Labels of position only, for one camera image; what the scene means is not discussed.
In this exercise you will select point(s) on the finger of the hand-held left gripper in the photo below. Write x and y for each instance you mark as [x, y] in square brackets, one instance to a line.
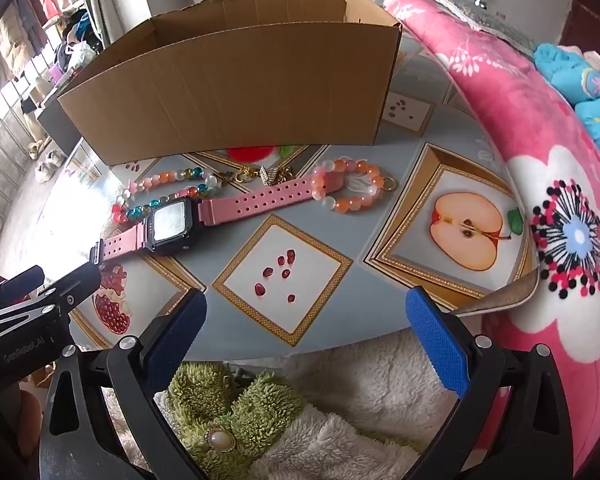
[10, 287]
[72, 285]

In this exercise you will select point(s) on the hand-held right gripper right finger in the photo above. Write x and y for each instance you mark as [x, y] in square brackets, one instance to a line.
[437, 340]

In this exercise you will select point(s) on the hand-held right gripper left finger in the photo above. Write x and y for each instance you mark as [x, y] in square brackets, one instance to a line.
[180, 340]

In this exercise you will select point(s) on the brown cardboard box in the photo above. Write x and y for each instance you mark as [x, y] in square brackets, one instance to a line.
[230, 85]

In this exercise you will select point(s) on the white green fleece robe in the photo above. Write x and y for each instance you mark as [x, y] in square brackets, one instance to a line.
[370, 410]

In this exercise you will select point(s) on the pearl brooch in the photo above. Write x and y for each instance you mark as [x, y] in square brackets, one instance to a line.
[221, 440]

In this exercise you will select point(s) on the white slipper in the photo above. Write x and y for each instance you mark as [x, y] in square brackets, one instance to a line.
[41, 149]
[50, 167]

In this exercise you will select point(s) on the pink floral blanket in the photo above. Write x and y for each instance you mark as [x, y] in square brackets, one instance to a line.
[505, 110]

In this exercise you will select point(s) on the pile of clothes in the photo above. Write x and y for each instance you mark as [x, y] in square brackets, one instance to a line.
[80, 35]

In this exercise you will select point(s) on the hanging clothes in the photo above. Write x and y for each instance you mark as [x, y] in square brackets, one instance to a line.
[20, 25]

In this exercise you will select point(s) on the blue clothing bundle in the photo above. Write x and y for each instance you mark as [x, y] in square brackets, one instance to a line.
[565, 75]

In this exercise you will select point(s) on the sequined grey pillow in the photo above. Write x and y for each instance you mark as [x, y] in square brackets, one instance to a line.
[495, 25]

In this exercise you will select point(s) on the dark red door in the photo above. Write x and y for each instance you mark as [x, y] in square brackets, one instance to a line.
[590, 25]

